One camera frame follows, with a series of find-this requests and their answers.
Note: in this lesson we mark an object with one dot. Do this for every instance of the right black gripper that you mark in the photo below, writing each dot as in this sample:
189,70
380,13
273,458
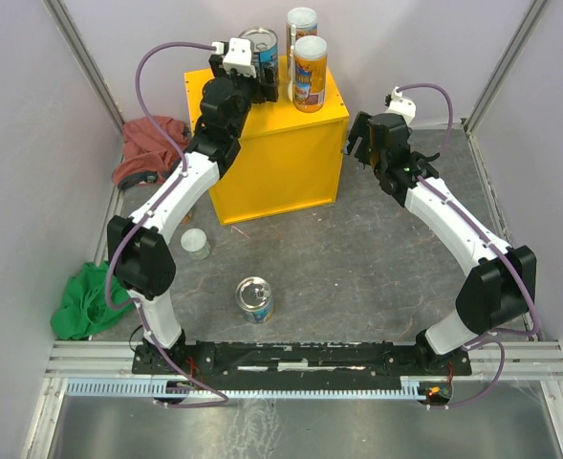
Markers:
359,128

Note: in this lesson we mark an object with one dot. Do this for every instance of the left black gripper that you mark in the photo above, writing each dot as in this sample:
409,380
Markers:
264,93

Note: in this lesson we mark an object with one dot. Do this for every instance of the blue soup can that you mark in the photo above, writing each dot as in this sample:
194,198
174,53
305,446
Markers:
254,297
264,46

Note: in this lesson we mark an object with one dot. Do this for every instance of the orange snack can with spoon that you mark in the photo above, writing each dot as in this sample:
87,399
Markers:
308,73

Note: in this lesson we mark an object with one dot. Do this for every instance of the tall snack can with spoon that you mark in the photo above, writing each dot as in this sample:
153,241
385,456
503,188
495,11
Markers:
300,21

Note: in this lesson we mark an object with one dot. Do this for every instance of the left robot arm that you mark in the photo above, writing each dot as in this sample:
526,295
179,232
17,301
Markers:
139,257

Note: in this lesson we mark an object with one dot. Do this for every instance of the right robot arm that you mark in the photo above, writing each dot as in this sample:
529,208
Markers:
500,279

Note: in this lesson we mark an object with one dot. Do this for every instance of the yellow wooden box counter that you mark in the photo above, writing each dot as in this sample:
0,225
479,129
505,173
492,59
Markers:
289,160

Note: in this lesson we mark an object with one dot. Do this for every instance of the red crumpled cloth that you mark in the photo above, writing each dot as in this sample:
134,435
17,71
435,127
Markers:
148,157

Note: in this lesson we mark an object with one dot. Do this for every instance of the small orange jar white lid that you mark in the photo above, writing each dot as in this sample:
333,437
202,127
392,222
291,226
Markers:
187,218

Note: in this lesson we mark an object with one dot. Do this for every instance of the blue soup can front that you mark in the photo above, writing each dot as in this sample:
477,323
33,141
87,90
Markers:
254,297

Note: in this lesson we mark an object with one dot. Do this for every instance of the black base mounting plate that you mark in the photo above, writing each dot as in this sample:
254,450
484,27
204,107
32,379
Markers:
311,366

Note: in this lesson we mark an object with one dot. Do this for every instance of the green crumpled cloth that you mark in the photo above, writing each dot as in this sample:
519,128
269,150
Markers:
83,309

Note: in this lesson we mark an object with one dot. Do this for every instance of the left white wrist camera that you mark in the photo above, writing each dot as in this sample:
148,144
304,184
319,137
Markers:
235,55

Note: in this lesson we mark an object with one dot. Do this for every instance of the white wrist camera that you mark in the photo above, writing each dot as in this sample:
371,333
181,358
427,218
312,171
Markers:
398,104
235,55

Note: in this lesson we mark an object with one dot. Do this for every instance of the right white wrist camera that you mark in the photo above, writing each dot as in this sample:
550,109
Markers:
398,104

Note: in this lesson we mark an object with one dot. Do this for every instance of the right aluminium corner post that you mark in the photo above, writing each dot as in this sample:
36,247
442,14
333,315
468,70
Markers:
501,70

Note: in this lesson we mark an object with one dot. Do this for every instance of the aluminium corner post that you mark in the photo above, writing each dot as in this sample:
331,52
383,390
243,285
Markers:
66,25
501,70

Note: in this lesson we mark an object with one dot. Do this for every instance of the left aluminium corner post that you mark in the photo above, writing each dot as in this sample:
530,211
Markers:
66,25

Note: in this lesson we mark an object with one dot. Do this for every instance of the aluminium front frame rail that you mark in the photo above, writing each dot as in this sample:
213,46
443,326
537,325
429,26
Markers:
125,369

